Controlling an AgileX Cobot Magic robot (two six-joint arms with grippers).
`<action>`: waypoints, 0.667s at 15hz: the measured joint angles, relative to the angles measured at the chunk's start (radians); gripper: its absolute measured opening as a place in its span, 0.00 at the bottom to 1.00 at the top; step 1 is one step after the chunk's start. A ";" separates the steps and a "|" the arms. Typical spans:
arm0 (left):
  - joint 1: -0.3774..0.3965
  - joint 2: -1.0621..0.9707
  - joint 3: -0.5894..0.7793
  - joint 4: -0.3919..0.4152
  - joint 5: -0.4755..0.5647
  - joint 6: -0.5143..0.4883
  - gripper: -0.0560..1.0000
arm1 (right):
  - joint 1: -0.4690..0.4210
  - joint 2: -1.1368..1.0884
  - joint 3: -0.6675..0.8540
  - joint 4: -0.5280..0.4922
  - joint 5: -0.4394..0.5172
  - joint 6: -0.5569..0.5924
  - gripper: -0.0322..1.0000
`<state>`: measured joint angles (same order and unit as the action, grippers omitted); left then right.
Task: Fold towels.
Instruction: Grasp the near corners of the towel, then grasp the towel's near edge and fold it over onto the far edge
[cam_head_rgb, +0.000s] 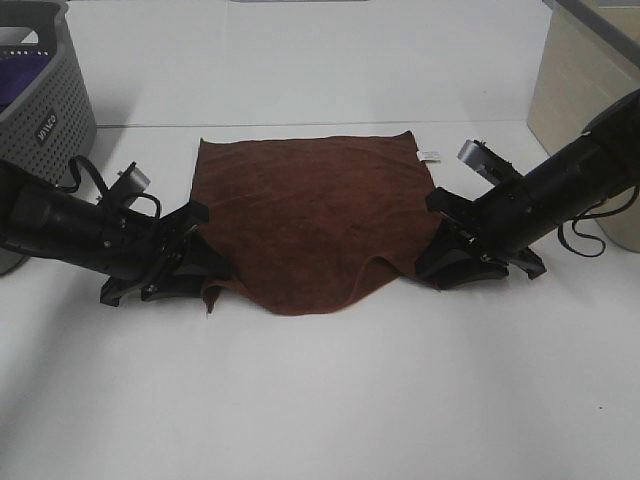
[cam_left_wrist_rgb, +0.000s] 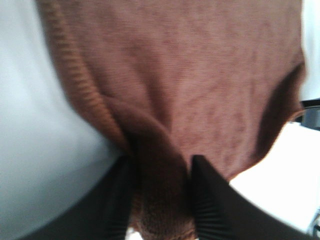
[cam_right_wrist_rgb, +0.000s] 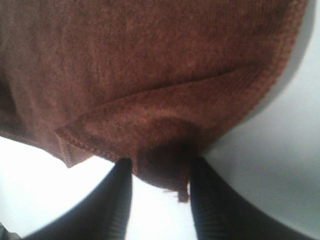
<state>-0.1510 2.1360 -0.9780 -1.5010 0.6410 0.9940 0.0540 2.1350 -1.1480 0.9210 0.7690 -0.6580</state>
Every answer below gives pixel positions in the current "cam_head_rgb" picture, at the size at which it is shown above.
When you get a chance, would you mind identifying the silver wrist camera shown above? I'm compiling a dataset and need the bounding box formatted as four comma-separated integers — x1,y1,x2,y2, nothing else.
109,162,150,208
457,139,522,186

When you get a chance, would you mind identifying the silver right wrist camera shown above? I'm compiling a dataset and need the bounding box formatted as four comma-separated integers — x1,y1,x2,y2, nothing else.
457,139,522,186

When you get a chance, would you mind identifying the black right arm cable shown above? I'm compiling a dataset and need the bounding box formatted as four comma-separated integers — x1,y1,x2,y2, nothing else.
558,184,640,259

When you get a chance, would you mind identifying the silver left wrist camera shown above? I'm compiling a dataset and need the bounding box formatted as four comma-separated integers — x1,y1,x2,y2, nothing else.
109,162,150,208

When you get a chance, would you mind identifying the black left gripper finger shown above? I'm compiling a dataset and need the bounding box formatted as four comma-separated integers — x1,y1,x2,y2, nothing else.
141,234,233,302
100,276,149,307

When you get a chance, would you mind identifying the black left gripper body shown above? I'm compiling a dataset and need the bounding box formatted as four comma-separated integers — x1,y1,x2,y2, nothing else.
99,201,209,283

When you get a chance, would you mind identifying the grey perforated laundry basket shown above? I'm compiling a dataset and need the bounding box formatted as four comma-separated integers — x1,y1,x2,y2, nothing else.
1,1,96,274

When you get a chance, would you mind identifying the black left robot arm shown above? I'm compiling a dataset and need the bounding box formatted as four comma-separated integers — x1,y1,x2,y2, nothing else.
1,156,233,307

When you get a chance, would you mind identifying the purple cloth in basket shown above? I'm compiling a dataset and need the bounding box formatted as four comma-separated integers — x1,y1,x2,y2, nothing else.
0,56,49,111

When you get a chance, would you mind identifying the brown towel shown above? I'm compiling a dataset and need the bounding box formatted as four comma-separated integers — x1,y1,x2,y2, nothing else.
191,132,440,315

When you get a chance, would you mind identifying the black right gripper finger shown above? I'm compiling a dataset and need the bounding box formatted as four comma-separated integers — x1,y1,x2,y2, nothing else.
509,248,546,280
415,230,508,290

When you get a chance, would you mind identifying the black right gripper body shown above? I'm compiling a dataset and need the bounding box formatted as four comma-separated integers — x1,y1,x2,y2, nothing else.
426,179,533,264

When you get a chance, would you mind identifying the beige storage box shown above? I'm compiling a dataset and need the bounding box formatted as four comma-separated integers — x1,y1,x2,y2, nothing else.
527,1,639,251

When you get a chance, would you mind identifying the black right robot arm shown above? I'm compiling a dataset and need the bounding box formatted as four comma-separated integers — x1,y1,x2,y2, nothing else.
415,92,639,289

